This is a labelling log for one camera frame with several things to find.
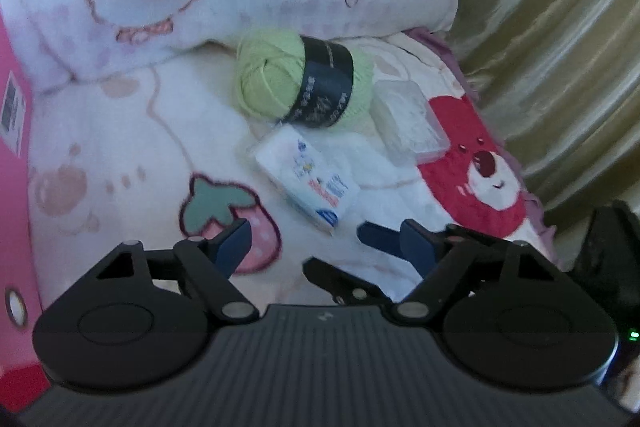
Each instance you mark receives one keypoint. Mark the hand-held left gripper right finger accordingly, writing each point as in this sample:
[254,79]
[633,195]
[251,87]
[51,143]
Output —
[415,247]

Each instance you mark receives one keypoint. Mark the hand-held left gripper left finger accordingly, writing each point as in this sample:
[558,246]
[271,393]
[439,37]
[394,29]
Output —
[235,247]

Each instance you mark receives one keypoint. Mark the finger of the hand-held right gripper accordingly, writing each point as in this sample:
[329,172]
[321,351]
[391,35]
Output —
[382,239]
[350,289]

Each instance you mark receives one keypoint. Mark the white tissue packet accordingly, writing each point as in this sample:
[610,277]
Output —
[300,172]

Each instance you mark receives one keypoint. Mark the clear plastic box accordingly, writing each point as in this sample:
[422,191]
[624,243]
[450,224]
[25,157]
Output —
[405,122]

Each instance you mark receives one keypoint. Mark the green yarn ball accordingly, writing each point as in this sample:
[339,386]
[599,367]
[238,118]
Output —
[265,77]

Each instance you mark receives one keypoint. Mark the pink cardboard box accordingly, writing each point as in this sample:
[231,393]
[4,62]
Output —
[15,207]

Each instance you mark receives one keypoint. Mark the printed blanket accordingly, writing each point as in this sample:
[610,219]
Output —
[125,132]

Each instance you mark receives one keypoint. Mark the gold curtain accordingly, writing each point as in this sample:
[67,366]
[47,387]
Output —
[550,32]

